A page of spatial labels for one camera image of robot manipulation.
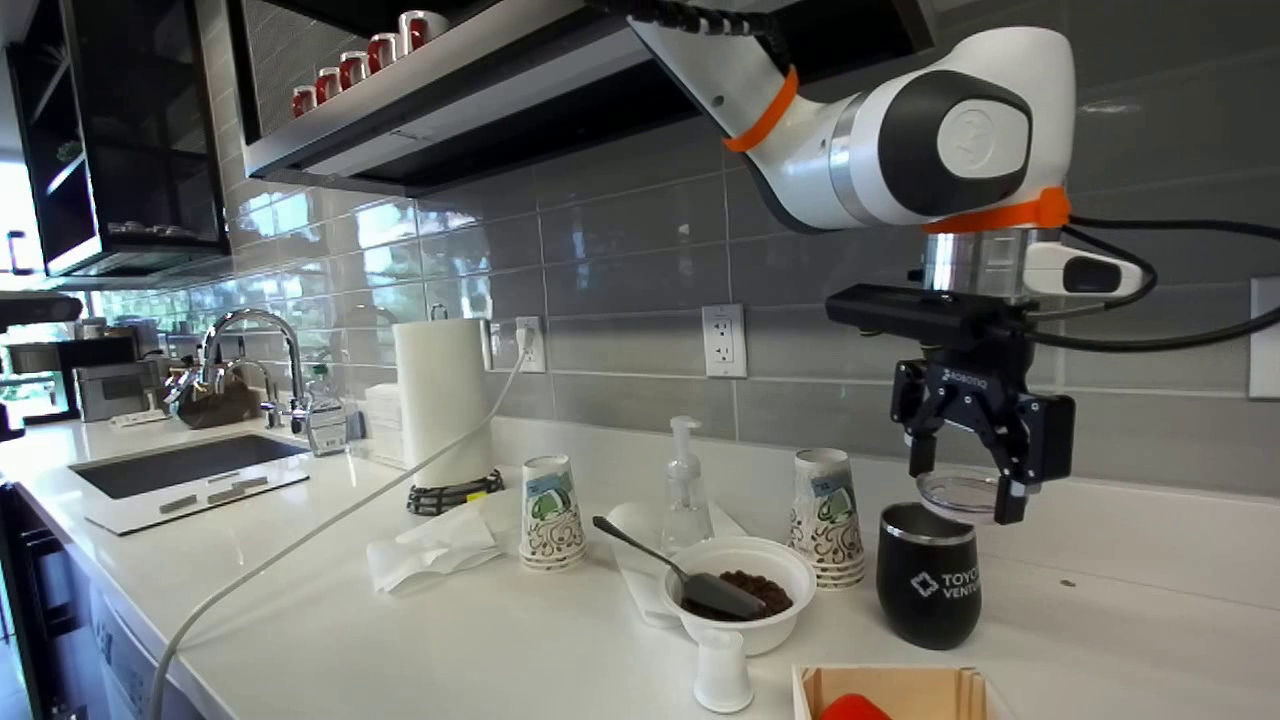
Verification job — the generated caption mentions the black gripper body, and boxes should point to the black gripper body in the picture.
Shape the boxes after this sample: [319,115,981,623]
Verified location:
[912,333,1041,447]

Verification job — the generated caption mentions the clear thermos lid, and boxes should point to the clear thermos lid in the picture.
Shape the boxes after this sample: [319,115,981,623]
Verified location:
[915,456,1009,525]

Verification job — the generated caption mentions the black thermos cup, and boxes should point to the black thermos cup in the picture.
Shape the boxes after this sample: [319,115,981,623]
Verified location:
[872,499,983,657]

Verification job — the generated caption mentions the printed paper cup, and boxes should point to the printed paper cup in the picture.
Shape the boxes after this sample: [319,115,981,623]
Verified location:
[788,445,872,590]
[517,453,593,575]

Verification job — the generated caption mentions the brown coffee grounds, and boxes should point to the brown coffee grounds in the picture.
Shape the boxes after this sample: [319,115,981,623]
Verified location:
[716,566,799,621]

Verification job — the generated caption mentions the clear soap dispenser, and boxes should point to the clear soap dispenser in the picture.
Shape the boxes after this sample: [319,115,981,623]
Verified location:
[661,417,716,551]

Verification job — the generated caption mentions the light wooden box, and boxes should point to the light wooden box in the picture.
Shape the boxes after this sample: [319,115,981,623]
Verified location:
[788,661,1011,720]

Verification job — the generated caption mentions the white bowl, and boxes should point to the white bowl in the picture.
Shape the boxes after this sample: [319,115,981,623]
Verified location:
[661,530,820,661]

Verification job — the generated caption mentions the black spoon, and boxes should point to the black spoon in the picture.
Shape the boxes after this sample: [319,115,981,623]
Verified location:
[589,511,773,623]

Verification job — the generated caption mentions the red block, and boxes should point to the red block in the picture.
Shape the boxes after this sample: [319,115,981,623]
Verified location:
[818,690,897,720]

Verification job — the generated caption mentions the white paper towel roll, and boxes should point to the white paper towel roll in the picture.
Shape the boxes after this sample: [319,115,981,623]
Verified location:
[393,315,497,492]

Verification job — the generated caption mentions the crumpled white paper towel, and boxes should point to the crumpled white paper towel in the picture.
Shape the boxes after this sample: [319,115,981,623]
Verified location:
[366,508,503,601]

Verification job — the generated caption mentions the steel range hood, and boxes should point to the steel range hood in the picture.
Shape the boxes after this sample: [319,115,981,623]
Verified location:
[235,0,936,190]

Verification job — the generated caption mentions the small glass jar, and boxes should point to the small glass jar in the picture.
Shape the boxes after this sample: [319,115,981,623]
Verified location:
[300,395,373,460]

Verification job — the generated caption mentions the chrome kitchen faucet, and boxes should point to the chrome kitchen faucet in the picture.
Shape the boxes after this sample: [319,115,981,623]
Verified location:
[203,308,317,440]

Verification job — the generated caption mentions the brown dish sponge holder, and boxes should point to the brown dish sponge holder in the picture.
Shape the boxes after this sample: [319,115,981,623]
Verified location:
[166,365,270,432]

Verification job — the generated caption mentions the dark kitchen sink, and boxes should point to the dark kitchen sink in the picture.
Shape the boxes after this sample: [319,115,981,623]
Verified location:
[68,432,313,504]

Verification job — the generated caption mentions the black countertop appliance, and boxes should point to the black countertop appliance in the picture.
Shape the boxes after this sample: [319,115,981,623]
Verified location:
[0,290,144,432]

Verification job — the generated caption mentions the dark lower cabinet front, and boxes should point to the dark lower cabinet front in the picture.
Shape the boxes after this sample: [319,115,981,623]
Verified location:
[0,482,154,720]

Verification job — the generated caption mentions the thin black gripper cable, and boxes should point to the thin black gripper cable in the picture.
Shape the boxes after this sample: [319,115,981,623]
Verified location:
[1059,212,1280,359]

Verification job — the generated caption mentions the white wall switch plate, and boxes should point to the white wall switch plate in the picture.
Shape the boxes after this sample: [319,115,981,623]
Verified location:
[1243,276,1280,403]

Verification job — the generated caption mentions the orange strap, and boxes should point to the orange strap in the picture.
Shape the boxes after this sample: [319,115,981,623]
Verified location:
[726,69,806,160]

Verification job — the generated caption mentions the white wall outlet with plug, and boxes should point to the white wall outlet with plug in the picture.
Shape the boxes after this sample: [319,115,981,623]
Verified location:
[483,311,548,374]

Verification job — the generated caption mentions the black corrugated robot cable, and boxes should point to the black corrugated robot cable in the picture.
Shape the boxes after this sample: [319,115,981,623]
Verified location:
[604,0,806,41]

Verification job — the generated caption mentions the white power cable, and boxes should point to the white power cable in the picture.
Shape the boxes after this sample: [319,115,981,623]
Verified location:
[140,356,525,720]

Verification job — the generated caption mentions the black wall cabinet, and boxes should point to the black wall cabinet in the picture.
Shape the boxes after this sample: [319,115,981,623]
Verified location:
[6,0,234,283]

